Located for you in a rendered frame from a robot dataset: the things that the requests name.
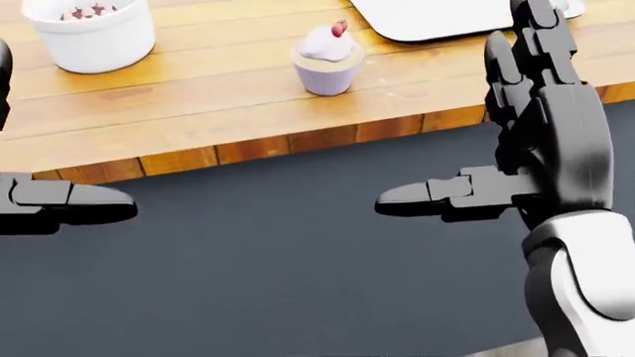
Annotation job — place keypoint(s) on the pink frosted cupcake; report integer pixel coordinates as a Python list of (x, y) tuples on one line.
[(327, 59)]

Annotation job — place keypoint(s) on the white bowl with cake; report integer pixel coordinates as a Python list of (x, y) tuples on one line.
[(91, 31)]

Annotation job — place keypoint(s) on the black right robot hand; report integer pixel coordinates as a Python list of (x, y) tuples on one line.
[(565, 148)]

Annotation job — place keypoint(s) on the white tray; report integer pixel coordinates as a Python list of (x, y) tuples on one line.
[(436, 16)]

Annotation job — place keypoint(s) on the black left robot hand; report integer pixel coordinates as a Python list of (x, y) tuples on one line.
[(44, 202)]

